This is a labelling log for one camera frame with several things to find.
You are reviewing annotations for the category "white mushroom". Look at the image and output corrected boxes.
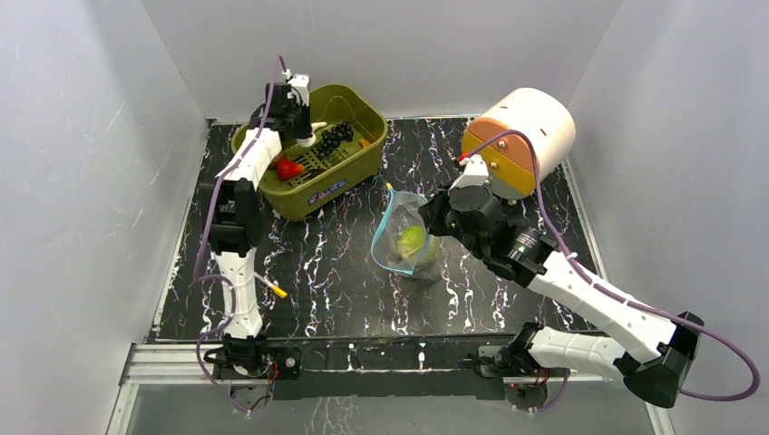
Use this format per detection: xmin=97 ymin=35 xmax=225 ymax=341
xmin=296 ymin=121 xmax=327 ymax=148

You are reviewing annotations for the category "olive green plastic basket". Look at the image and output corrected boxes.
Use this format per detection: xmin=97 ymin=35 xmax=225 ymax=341
xmin=220 ymin=74 xmax=388 ymax=220

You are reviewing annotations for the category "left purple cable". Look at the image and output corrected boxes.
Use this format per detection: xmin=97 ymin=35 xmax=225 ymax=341
xmin=190 ymin=54 xmax=289 ymax=415

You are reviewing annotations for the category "clear zip top bag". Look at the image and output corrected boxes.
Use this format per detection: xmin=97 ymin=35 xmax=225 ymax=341
xmin=370 ymin=183 xmax=440 ymax=280

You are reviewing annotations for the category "purple cable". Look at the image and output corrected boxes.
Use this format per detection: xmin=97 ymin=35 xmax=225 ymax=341
xmin=190 ymin=54 xmax=289 ymax=415
xmin=459 ymin=129 xmax=762 ymax=402

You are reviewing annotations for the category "round drawer cabinet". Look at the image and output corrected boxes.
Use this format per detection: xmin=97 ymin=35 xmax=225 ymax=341
xmin=460 ymin=88 xmax=576 ymax=200

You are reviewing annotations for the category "red strawberry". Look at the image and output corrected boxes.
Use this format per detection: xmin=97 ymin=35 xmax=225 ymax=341
xmin=276 ymin=159 xmax=306 ymax=181

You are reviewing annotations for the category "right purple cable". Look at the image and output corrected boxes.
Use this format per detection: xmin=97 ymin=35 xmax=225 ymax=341
xmin=459 ymin=129 xmax=762 ymax=402

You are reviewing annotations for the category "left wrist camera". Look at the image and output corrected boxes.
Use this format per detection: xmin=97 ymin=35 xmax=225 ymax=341
xmin=282 ymin=69 xmax=310 ymax=106

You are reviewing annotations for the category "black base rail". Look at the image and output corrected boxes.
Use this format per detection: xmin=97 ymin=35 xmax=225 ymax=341
xmin=264 ymin=333 xmax=614 ymax=401

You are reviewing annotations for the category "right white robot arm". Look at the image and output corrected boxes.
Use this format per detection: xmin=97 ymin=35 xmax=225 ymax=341
xmin=418 ymin=186 xmax=703 ymax=409

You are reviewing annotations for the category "green cabbage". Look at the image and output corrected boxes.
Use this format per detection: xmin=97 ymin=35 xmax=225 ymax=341
xmin=394 ymin=225 xmax=439 ymax=268

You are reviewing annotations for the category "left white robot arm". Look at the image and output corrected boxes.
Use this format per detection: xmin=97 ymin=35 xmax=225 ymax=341
xmin=204 ymin=74 xmax=315 ymax=377

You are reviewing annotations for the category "yellow capped marker pen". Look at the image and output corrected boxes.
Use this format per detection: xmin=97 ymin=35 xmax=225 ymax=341
xmin=254 ymin=272 xmax=288 ymax=299

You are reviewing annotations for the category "black grape bunch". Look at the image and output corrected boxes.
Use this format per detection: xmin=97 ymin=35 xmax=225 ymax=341
xmin=316 ymin=122 xmax=354 ymax=160

